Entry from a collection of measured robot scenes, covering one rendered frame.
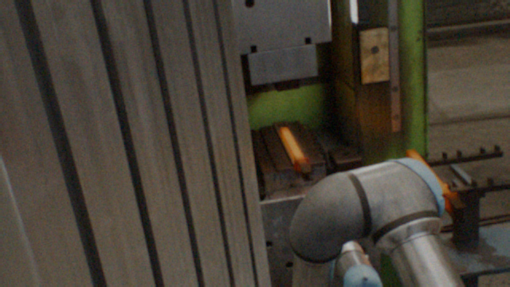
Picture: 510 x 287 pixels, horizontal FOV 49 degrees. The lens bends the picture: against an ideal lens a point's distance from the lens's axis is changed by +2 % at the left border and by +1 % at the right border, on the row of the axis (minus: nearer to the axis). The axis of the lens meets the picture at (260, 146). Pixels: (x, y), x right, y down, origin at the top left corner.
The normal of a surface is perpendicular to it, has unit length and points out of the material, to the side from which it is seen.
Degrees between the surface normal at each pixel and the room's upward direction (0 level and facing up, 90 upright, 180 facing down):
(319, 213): 63
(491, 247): 0
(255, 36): 90
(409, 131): 90
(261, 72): 90
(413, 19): 90
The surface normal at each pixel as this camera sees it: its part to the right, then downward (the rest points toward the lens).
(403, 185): 0.08, -0.53
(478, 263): -0.12, -0.92
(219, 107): 0.95, 0.00
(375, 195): 0.15, -0.30
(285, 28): 0.13, 0.35
